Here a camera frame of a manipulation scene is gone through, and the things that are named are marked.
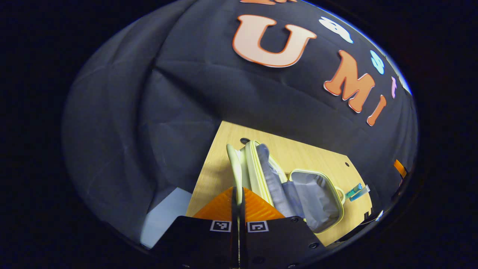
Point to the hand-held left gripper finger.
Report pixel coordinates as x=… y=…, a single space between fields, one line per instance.
x=235 y=243
x=242 y=243

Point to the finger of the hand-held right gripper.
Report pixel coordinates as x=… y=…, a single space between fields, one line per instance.
x=400 y=169

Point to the small teal gradient tube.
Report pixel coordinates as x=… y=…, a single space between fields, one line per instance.
x=361 y=193

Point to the pale yellow suitcase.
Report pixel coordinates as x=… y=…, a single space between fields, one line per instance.
x=317 y=201

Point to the black backdrop cloth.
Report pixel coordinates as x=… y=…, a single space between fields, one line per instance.
x=224 y=93

